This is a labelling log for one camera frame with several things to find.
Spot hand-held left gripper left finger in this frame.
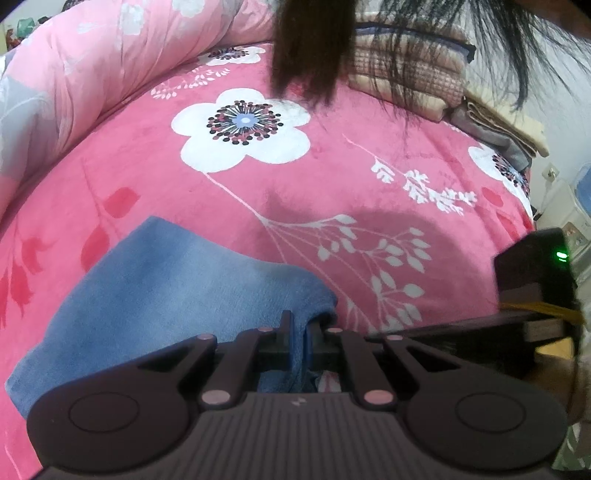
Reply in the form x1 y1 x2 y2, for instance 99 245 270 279
137 310 294 410

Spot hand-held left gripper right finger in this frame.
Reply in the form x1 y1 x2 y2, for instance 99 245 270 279
308 322 466 410

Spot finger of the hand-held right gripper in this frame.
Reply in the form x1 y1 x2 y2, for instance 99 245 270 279
367 316 536 377

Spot blue denim jeans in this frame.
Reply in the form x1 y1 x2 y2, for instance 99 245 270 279
4 216 339 418

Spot person's right forearm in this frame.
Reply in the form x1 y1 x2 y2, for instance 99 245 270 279
533 353 591 472

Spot white cabinet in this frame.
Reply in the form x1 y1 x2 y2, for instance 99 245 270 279
536 178 583 252

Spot grey folded garment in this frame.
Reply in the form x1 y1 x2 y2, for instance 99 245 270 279
450 107 532 172

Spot pink floral bed blanket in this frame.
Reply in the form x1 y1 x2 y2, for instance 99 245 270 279
0 41 539 480

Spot pink checked folded cloth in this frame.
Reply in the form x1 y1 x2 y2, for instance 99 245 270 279
348 23 476 123

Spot person's dark hair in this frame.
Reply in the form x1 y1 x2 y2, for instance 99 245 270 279
270 0 573 139

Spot pink grey floral duvet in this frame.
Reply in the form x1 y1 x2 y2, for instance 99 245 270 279
0 0 278 217

